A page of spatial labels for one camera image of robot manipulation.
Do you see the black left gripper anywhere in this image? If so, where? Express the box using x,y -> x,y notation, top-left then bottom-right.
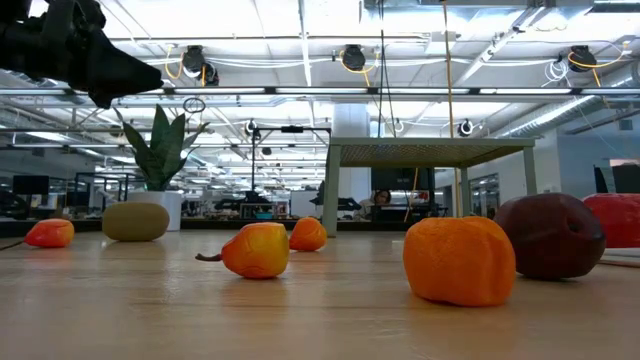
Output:
0,0 -> 164,109

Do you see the olive-brown toy kiwi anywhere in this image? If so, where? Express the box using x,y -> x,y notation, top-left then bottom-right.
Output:
101,201 -> 171,243

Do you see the small orange-yellow toy pear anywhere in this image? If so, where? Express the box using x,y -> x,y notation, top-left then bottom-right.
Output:
0,218 -> 76,251
194,221 -> 291,280
288,216 -> 329,253

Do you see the toy orange fruit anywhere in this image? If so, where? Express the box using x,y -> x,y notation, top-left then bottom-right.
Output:
402,215 -> 517,308

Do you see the dark red toy fruit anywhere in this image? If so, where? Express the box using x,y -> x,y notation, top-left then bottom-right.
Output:
493,192 -> 608,280

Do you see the red-orange toy mango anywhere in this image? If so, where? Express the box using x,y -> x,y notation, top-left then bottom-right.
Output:
582,193 -> 640,250

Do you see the green snake plant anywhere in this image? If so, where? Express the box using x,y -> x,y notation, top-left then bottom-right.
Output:
113,103 -> 211,194

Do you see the black monitor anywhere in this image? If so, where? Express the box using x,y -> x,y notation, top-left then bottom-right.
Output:
370,167 -> 436,191
12,174 -> 50,196

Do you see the white plant pot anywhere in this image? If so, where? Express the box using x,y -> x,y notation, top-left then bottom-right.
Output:
127,190 -> 184,233

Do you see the person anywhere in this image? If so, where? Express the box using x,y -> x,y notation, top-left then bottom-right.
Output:
352,188 -> 396,221

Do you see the green perforated metal shelf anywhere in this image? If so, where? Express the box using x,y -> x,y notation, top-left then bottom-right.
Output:
321,137 -> 539,238

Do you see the black partition panel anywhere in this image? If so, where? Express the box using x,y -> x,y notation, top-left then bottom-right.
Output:
593,163 -> 640,195

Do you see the black ceiling cable reel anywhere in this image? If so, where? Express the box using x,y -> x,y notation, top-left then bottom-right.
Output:
182,44 -> 220,87
342,44 -> 367,72
567,44 -> 599,74

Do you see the black camera gantry frame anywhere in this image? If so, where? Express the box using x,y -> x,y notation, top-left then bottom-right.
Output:
250,124 -> 332,220

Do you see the black hanging cable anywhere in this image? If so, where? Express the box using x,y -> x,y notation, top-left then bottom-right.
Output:
376,0 -> 397,139

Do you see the silver ceiling duct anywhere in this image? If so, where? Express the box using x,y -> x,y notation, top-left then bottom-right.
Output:
492,62 -> 640,140

